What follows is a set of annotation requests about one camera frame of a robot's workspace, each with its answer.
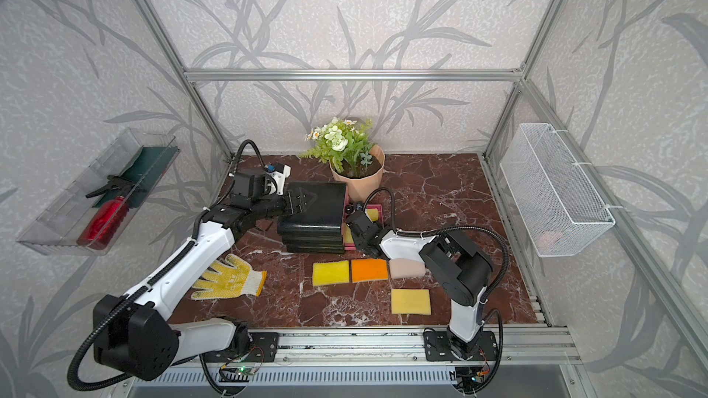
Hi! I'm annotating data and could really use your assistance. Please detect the pink bottom drawer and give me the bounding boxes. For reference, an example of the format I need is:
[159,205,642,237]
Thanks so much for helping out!
[343,202,383,251]

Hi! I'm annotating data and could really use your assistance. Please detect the black mini drawer cabinet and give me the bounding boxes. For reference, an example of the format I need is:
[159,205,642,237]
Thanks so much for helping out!
[277,182,348,254]

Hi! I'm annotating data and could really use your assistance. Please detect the orange white sponge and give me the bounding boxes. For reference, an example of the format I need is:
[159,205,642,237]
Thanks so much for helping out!
[389,258,426,279]

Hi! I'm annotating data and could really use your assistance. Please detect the bright yellow sponge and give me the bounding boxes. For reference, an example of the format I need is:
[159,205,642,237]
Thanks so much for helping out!
[312,261,350,287]

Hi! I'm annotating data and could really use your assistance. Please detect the pale yellow sponge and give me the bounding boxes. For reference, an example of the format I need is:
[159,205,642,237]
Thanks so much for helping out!
[391,289,431,316]

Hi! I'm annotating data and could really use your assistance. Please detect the yellow square cellulose sponge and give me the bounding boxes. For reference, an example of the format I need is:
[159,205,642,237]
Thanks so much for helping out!
[343,225,354,246]

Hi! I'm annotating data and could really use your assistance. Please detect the wavy yellow green sponge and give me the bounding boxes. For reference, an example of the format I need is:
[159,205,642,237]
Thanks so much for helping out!
[365,207,380,222]

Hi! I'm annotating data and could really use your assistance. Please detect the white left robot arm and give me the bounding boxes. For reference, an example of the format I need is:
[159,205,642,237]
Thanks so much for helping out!
[66,164,317,392]

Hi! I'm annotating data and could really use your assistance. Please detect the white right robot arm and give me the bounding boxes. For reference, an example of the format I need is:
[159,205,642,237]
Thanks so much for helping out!
[346,202,510,360]

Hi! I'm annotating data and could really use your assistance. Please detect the beige ribbed flower pot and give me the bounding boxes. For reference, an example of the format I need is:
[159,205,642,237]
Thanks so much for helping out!
[330,145,385,202]

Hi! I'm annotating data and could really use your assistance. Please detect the artificial green flower plant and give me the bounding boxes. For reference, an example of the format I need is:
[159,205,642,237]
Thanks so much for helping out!
[299,117,374,178]

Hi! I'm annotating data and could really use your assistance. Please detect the yellow white work glove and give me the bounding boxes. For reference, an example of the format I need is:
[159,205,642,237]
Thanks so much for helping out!
[190,254,267,300]

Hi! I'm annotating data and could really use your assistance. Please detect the dark green pad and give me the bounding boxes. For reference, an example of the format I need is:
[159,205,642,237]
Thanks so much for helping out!
[85,147,179,209]

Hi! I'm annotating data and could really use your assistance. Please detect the pink item in basket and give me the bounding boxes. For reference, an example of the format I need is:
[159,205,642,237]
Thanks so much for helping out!
[536,230,563,254]

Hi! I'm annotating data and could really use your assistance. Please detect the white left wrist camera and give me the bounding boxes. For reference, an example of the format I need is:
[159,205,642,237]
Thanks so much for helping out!
[264,163,291,195]

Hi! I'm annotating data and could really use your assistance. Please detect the red handled garden tool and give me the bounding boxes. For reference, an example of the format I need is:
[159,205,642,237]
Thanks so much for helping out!
[77,195,129,251]

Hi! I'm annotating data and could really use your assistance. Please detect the clear plastic wall tray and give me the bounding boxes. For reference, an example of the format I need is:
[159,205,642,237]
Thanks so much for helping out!
[18,129,180,256]

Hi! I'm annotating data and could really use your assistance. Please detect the white wire mesh basket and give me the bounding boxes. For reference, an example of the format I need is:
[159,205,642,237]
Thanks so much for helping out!
[501,123,616,258]

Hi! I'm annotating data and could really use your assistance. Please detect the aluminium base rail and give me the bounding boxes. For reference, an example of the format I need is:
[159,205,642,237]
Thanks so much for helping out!
[206,324,596,397]

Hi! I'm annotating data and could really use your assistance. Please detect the aluminium cage frame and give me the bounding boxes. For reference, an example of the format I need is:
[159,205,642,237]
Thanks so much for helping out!
[132,0,707,375]

